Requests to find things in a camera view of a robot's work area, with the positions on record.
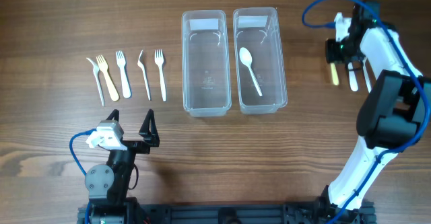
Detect clear container right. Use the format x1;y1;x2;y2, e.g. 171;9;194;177
233;7;288;114

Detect white fork far left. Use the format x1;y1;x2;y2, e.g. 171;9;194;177
87;58;105;107

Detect cream yellow plastic fork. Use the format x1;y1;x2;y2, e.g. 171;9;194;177
96;55;119;102

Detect white fork sideways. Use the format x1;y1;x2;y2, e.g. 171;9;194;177
137;50;151;101

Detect white wide-handled plastic spoon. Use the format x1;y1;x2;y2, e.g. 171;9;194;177
347;63;358;91

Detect clear container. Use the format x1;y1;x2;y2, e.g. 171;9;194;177
181;10;232;118
233;7;288;114

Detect white plastic fork rightmost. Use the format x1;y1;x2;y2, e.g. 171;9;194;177
154;49;166;102

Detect white wide-handled plastic fork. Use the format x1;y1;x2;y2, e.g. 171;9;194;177
116;50;131;98

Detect clear container left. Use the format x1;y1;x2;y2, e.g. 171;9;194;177
181;10;232;118

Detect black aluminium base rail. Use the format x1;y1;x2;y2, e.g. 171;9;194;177
76;200;376;224

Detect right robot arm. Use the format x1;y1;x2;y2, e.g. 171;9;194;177
185;0;430;223

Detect cream yellow plastic spoon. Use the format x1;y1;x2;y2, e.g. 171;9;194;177
329;63;339;85

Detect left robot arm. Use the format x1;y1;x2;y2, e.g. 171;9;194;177
80;109;160;224

